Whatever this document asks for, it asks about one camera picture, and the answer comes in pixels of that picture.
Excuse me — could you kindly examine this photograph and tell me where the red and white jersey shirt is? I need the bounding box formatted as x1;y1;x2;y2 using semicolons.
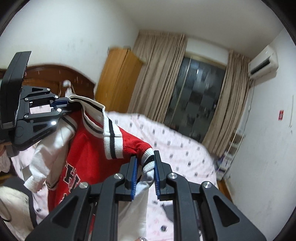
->
23;95;154;240

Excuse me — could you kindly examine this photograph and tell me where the person's left hand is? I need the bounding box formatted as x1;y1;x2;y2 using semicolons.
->
0;142;13;164

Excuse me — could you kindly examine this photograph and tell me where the person's right hand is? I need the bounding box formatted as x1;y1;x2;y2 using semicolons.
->
137;237;148;241

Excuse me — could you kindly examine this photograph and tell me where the dark wooden headboard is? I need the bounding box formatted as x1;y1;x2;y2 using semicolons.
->
0;64;96;100

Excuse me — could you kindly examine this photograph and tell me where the orange wooden wardrobe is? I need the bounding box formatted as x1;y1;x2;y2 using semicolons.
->
95;48;143;113

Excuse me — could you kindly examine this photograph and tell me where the pink cat-print bed quilt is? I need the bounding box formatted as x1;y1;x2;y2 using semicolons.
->
11;111;219;241

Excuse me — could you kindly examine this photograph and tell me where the left brown curtain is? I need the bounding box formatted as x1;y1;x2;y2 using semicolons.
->
128;30;188;123

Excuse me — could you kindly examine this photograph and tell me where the brown curtain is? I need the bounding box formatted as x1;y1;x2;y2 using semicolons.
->
202;50;250;157
128;30;188;123

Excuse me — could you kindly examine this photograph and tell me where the right brown curtain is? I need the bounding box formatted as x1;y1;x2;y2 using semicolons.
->
202;50;250;157

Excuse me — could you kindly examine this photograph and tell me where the white air conditioner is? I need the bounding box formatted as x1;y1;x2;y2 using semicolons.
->
248;45;278;80

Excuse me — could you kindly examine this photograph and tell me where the white wire shelf rack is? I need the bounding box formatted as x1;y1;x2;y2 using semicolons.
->
215;130;243;181

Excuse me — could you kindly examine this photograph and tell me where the red wall sticker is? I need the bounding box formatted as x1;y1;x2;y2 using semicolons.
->
278;110;284;121

